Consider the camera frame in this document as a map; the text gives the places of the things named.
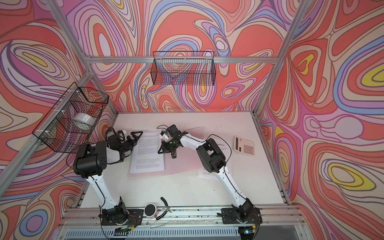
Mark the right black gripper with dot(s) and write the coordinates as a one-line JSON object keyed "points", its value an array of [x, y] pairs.
{"points": [[166, 149]]}

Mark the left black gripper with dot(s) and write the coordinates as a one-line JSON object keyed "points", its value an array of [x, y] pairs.
{"points": [[133, 143]]}

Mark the pink paper folder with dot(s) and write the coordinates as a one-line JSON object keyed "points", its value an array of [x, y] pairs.
{"points": [[187, 160]]}

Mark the printed paper sheet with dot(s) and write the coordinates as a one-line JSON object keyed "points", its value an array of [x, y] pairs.
{"points": [[145, 156], [204, 174]]}

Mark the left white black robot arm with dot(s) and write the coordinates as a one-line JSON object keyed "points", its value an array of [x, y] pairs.
{"points": [[93, 159]]}

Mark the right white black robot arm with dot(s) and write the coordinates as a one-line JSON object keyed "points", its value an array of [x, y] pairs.
{"points": [[213, 160]]}

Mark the white tape roll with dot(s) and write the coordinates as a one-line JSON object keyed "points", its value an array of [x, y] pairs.
{"points": [[83, 122]]}

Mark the round black white puck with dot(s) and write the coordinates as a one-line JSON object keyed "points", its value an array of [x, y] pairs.
{"points": [[151, 211]]}

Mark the pink white calculator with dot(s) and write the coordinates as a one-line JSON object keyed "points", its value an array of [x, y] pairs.
{"points": [[244, 146]]}

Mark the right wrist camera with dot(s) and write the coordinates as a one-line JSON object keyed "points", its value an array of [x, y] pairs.
{"points": [[164, 136]]}

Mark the side black wire basket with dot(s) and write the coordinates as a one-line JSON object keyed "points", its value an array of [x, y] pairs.
{"points": [[57, 131]]}

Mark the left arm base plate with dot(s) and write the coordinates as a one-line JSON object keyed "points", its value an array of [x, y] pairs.
{"points": [[134, 218]]}

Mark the back black wire basket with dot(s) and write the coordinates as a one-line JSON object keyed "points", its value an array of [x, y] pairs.
{"points": [[183, 68]]}

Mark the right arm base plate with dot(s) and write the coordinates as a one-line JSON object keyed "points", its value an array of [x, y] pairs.
{"points": [[232, 216]]}

